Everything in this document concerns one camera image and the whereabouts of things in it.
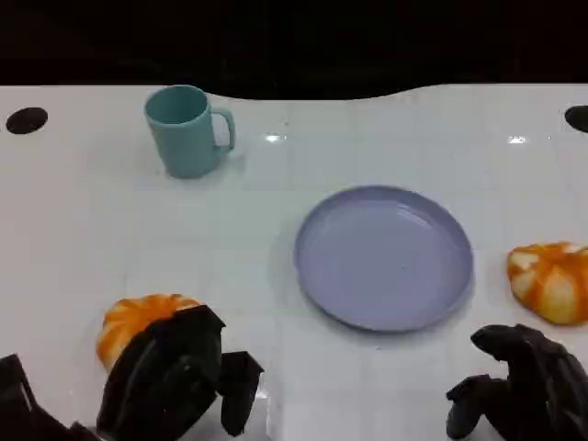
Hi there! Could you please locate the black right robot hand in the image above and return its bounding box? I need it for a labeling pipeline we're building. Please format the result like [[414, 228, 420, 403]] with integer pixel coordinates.
[[445, 322, 588, 441]]

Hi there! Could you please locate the orange and white bread roll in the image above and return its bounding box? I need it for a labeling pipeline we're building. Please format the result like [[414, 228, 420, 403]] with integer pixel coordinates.
[[506, 241, 588, 328], [95, 293, 203, 370]]

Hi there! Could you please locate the pale green mug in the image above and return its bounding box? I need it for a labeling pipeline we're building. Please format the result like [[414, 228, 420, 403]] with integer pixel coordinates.
[[143, 85, 238, 180]]

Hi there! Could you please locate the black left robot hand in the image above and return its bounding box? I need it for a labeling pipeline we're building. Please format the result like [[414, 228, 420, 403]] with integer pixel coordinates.
[[95, 304, 266, 441]]

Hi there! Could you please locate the lilac plate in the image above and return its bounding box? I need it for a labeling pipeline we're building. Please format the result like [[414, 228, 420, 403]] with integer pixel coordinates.
[[293, 185, 475, 334]]

